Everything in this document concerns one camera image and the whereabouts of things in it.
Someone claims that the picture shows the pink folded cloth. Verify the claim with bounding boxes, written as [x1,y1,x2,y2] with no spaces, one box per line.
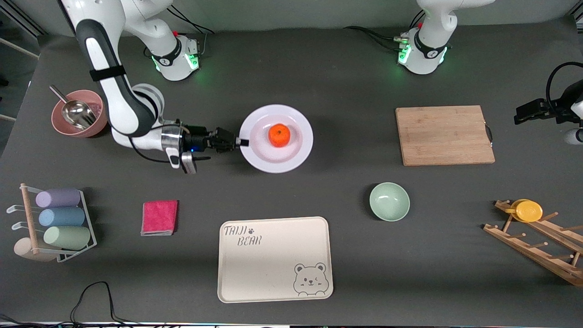
[140,200,179,237]

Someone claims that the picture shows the blue cup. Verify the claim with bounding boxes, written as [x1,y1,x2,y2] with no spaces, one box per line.
[38,207,86,228]

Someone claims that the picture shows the dark metal frame rail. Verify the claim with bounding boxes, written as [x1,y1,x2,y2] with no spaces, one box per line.
[0,8,48,37]

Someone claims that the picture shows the black base cables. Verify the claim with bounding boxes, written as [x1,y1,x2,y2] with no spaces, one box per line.
[343,10,427,51]
[144,6,216,59]

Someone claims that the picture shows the beige cup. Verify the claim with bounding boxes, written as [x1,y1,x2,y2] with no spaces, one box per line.
[13,237,58,263]

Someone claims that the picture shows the orange fruit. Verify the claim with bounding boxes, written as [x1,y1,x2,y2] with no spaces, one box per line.
[268,123,291,148]

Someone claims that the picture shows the light green bowl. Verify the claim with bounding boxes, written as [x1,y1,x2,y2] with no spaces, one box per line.
[369,182,410,222]

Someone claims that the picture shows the cream tray with bear print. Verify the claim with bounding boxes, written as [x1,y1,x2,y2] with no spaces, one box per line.
[217,216,334,304]

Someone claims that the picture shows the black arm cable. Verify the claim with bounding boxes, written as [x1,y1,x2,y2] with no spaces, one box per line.
[546,61,583,115]
[128,136,213,164]

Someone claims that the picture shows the metal scoop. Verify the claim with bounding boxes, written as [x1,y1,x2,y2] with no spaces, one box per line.
[49,85,98,130]

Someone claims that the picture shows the wooden peg drying rack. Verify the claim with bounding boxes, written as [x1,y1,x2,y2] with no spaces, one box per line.
[483,199,583,287]

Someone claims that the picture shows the purple cup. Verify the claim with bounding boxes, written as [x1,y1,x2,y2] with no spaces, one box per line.
[36,188,82,209]

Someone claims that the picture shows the green cup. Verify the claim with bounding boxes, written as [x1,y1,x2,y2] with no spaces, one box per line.
[43,225,92,251]

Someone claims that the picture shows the thin black floor cable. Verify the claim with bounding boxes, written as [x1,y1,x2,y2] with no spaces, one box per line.
[0,281,137,328]

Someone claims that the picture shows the yellow cup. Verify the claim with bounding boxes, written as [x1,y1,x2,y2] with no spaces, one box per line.
[504,199,544,223]

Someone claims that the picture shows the black left base cables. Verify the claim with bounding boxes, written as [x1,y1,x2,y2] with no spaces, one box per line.
[343,10,427,51]

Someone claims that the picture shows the white wire cup rack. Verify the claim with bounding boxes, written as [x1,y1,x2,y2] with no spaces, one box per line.
[6,183,98,264]

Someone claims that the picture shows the wooden cutting board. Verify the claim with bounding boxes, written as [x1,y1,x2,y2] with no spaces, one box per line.
[395,105,496,167]

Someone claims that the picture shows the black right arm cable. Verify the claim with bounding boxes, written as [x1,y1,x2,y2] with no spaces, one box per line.
[128,136,213,164]

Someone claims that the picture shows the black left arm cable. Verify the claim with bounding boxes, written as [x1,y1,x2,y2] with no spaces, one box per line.
[546,61,583,115]

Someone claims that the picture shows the black right base cables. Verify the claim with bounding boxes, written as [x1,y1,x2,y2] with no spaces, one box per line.
[144,6,216,59]

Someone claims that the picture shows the pink bowl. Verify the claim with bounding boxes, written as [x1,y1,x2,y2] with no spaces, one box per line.
[51,89,109,138]

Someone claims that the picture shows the white round plate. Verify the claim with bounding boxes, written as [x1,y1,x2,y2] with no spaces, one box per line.
[239,104,314,174]

